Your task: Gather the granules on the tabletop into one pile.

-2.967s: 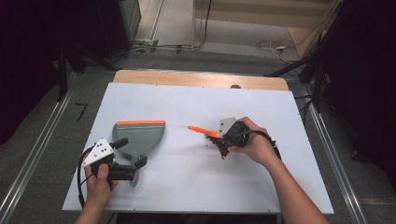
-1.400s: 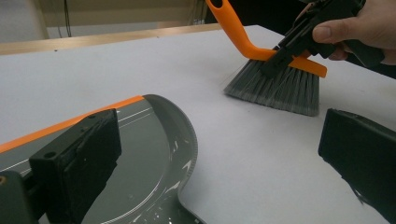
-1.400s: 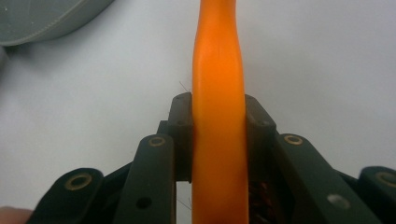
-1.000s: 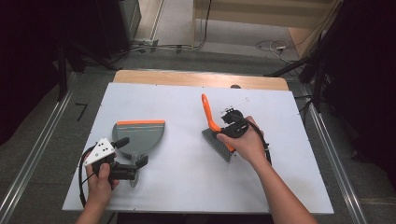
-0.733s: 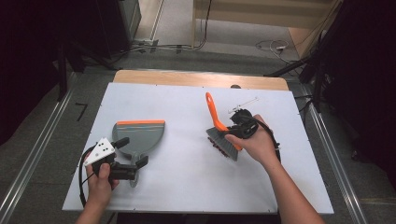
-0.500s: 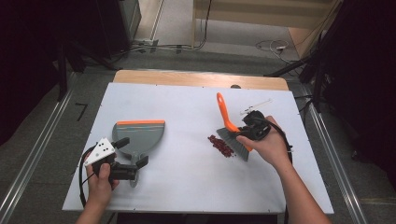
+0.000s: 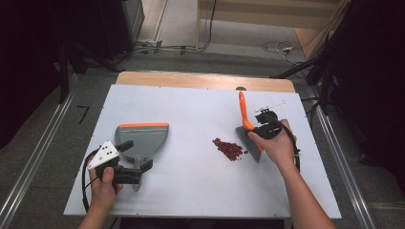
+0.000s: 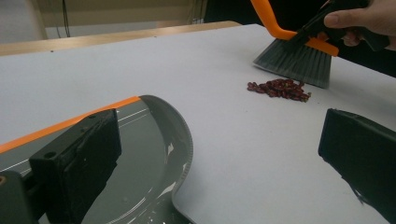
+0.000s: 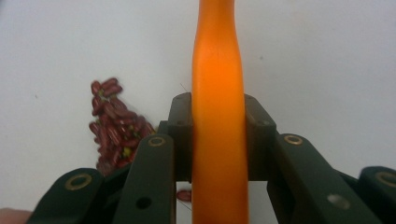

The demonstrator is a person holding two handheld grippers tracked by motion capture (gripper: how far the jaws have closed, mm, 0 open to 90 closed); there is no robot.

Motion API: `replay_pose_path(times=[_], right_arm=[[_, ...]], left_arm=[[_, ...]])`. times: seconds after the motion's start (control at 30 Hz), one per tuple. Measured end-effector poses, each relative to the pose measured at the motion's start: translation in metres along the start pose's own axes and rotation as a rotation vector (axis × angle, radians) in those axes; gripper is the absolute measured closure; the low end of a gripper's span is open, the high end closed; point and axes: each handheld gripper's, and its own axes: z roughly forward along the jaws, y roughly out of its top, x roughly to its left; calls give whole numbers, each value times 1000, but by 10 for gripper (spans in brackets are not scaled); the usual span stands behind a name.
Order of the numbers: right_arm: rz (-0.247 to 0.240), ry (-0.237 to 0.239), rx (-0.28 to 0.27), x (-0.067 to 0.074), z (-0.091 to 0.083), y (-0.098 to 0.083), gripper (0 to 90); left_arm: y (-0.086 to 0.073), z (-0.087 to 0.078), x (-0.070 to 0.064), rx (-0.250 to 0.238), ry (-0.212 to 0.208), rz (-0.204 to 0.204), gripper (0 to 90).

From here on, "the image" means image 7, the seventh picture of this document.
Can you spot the black tripod stand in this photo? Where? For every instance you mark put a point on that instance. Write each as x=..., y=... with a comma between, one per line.
x=321, y=63

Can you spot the orange hand brush grey bristles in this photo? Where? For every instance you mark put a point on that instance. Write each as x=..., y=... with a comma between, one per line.
x=245, y=114

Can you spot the dark cabinet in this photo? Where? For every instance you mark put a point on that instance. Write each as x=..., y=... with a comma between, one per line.
x=124, y=22

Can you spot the person's right hand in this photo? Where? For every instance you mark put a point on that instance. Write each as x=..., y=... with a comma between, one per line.
x=280, y=149

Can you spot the wooden table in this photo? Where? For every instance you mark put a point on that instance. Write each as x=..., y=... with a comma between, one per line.
x=203, y=81

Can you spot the grey dustpan with orange edge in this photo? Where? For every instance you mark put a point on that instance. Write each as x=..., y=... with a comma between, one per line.
x=143, y=140

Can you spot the white table cover sheet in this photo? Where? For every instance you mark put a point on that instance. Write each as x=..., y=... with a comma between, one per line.
x=191, y=120

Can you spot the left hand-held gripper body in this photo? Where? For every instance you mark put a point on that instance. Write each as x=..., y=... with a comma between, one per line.
x=103, y=154

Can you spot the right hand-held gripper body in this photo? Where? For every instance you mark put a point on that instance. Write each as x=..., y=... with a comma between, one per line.
x=267, y=129

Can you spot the grey power strip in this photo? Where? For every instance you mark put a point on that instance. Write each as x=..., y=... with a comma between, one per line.
x=149, y=43

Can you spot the person's left hand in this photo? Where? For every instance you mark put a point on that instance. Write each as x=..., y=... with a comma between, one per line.
x=102, y=194

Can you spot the metal floor rail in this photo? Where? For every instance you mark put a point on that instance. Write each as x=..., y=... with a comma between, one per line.
x=35, y=149
x=344, y=165

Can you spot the pile of red and green beans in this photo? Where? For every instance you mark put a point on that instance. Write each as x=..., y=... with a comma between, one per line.
x=230, y=149

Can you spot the light wooden furniture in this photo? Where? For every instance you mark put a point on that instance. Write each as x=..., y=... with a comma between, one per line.
x=270, y=16

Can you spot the black stand legs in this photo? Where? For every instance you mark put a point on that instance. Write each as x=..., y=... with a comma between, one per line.
x=82, y=57

